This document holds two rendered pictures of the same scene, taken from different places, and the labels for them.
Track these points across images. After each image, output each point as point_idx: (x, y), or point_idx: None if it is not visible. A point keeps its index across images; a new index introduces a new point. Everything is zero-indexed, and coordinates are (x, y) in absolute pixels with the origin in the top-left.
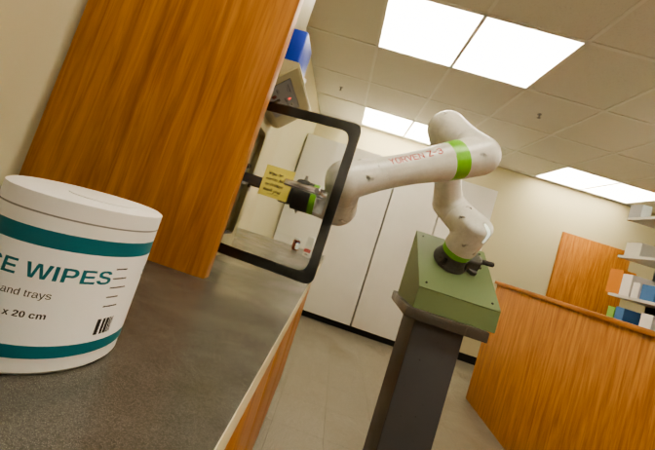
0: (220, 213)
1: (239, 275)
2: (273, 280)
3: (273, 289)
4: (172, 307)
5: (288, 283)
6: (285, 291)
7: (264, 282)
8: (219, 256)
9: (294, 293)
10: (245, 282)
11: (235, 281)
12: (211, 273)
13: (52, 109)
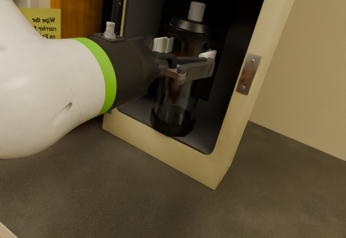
0: None
1: (81, 163)
2: (77, 204)
3: (24, 182)
4: None
5: (63, 227)
6: (17, 196)
7: (55, 182)
8: (168, 168)
9: (7, 209)
10: (48, 158)
11: (49, 150)
12: (74, 139)
13: None
